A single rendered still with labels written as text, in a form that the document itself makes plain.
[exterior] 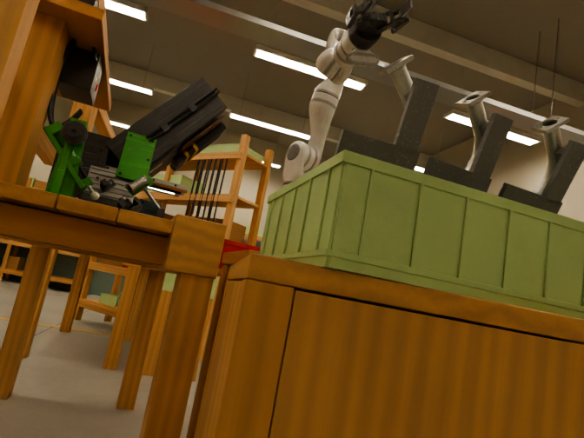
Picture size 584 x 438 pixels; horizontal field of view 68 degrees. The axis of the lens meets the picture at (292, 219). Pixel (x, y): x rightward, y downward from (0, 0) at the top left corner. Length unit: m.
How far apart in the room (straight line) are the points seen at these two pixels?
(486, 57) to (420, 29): 1.05
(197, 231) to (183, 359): 0.33
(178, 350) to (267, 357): 0.61
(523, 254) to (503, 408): 0.24
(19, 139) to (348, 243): 1.24
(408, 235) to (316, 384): 0.25
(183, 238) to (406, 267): 0.68
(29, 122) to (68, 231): 0.51
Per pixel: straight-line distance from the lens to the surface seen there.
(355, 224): 0.63
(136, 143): 1.89
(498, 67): 6.98
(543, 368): 0.80
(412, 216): 0.68
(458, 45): 6.71
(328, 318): 0.62
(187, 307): 1.19
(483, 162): 0.92
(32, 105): 1.66
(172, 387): 1.22
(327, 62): 1.30
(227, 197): 4.42
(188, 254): 1.18
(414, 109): 0.80
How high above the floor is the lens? 0.74
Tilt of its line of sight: 10 degrees up
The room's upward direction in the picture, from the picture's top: 11 degrees clockwise
